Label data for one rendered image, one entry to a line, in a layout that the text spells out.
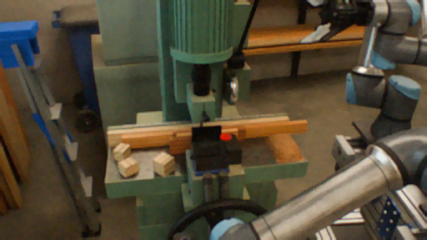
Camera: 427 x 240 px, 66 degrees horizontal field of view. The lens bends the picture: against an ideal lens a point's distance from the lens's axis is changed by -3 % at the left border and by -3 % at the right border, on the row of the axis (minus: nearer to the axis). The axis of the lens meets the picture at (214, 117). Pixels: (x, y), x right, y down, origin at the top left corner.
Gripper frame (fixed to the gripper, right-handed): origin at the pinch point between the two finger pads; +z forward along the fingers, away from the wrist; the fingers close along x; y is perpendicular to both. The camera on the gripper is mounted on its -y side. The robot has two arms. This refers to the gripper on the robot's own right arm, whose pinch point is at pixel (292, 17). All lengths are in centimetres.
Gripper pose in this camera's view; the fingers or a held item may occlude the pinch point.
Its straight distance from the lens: 92.7
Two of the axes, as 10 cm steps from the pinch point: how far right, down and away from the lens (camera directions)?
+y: 1.4, -3.3, -9.3
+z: -9.8, 0.8, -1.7
